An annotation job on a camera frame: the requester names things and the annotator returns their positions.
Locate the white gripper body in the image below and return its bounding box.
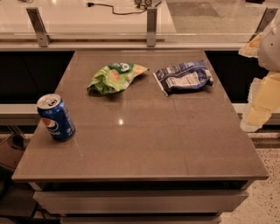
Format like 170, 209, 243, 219
258, 12, 280, 72

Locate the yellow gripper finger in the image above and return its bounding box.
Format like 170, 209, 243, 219
238, 32, 263, 58
240, 72, 280, 132

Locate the blue chip bag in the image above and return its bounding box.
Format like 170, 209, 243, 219
153, 60, 214, 96

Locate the green chip bag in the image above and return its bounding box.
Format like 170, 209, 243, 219
87, 62, 148, 95

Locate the blue pepsi can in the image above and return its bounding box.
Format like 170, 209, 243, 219
37, 94, 75, 141

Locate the grey cabinet drawer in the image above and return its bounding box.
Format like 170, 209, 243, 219
34, 190, 248, 215

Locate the glass partition panel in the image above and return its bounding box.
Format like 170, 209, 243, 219
0, 0, 280, 42

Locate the right metal glass bracket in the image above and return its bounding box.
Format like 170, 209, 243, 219
250, 8, 278, 39

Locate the metal glass bracket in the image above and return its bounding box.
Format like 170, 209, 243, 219
26, 7, 52, 47
250, 8, 278, 39
146, 8, 158, 47

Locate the middle metal glass bracket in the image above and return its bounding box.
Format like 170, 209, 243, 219
146, 8, 158, 47

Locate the black power cable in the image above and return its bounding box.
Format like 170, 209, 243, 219
86, 2, 148, 16

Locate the left metal glass bracket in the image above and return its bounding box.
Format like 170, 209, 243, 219
26, 7, 52, 47

